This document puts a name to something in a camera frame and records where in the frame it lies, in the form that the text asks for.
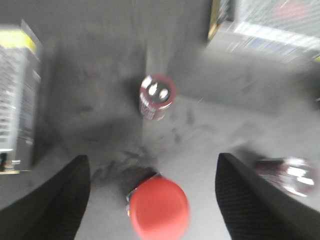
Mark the left metal mesh power supply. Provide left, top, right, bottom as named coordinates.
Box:
left=0, top=20, right=43, bottom=175

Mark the dark red capacitor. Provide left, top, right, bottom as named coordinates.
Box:
left=139, top=74, right=177, bottom=121
left=254, top=156, right=318, bottom=197

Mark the front dark red capacitor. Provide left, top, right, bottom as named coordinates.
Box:
left=254, top=156, right=318, bottom=197

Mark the right metal mesh power supply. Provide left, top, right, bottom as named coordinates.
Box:
left=208, top=0, right=320, bottom=63

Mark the rear dark red capacitor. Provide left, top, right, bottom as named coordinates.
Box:
left=139, top=74, right=177, bottom=121

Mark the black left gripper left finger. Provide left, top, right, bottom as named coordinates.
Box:
left=0, top=155, right=91, bottom=240

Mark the red mushroom push button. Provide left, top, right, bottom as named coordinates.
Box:
left=126, top=173, right=191, bottom=240

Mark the metal mesh power supply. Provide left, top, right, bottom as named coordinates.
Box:
left=0, top=20, right=43, bottom=175
left=208, top=0, right=320, bottom=63

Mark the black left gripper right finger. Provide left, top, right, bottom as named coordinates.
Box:
left=215, top=153, right=320, bottom=240

